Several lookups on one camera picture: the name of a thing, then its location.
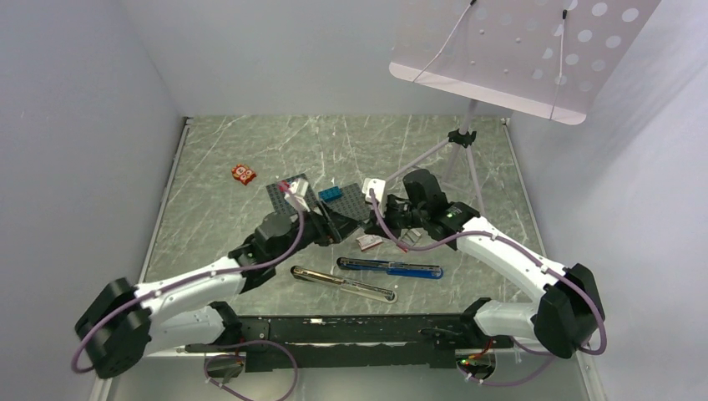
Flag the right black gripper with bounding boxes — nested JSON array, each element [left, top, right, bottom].
[[365, 194, 428, 241]]

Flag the dark teal building brick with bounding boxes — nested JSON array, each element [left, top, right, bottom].
[[318, 186, 343, 203]]

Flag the black aluminium base frame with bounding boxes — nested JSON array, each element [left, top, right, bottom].
[[102, 314, 593, 383]]

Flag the left grey building baseplate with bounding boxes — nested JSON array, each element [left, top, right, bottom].
[[266, 174, 322, 221]]

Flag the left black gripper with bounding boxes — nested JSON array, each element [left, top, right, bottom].
[[271, 199, 363, 265]]

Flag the purple cable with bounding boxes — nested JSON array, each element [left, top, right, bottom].
[[70, 182, 306, 401], [369, 188, 609, 388]]

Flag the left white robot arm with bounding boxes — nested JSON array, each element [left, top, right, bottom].
[[71, 211, 359, 379]]

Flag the grey building baseplate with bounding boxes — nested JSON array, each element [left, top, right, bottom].
[[266, 174, 322, 221], [325, 183, 371, 224]]

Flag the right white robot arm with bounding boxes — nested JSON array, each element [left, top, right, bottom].
[[318, 169, 608, 358]]

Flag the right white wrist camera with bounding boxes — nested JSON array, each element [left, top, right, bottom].
[[362, 178, 387, 216]]

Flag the red white staple box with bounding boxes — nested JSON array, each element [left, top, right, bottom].
[[356, 235, 383, 251]]

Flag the right grey building baseplate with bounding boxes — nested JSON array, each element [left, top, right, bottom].
[[325, 183, 371, 224]]

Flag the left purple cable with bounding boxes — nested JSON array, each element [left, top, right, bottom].
[[70, 182, 306, 401]]

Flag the lavender music stand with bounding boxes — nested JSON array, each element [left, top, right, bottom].
[[382, 0, 663, 217]]

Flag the red owl toy block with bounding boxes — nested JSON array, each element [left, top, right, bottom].
[[231, 164, 257, 185]]

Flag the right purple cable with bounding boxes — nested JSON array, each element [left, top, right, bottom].
[[369, 188, 609, 388]]

